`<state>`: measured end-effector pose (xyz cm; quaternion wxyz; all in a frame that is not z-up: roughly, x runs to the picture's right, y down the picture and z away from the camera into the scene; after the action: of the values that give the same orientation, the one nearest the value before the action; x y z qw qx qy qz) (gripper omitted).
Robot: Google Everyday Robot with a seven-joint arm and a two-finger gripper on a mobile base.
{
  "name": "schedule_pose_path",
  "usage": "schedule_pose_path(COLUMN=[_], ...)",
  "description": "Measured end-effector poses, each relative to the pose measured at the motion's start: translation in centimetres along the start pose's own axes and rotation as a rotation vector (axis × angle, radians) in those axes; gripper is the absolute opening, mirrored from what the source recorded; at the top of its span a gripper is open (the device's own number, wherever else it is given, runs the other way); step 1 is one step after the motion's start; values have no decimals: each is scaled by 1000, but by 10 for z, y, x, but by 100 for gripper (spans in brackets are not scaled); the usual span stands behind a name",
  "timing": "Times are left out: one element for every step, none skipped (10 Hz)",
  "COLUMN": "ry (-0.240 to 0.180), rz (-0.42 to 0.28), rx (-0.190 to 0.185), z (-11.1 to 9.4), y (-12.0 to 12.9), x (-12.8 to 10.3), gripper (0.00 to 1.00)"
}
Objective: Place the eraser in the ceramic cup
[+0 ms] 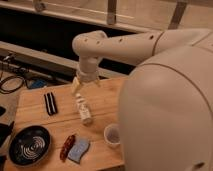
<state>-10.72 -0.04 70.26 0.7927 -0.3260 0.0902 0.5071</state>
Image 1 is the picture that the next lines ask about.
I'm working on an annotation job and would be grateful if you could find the wooden board table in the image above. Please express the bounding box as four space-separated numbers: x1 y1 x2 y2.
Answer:
4 78 124 171

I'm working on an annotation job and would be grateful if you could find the small white bottle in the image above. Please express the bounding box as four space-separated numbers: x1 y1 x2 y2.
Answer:
75 93 92 126

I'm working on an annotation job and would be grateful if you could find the black patterned plate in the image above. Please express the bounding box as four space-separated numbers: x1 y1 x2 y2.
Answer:
9 125 51 167

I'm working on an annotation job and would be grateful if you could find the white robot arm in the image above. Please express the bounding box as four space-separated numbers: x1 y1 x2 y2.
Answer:
72 28 213 171

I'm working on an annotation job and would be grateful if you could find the blue box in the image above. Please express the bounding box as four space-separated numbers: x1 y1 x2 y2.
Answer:
29 79 47 89

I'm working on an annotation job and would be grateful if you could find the blue sponge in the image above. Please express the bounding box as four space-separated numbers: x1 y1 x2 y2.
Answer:
68 138 90 163

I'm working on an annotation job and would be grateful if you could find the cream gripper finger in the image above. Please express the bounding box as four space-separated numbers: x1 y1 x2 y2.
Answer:
94 79 100 87
72 77 81 95

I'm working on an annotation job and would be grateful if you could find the black coiled cable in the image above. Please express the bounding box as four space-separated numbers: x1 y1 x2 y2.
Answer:
0 74 27 95

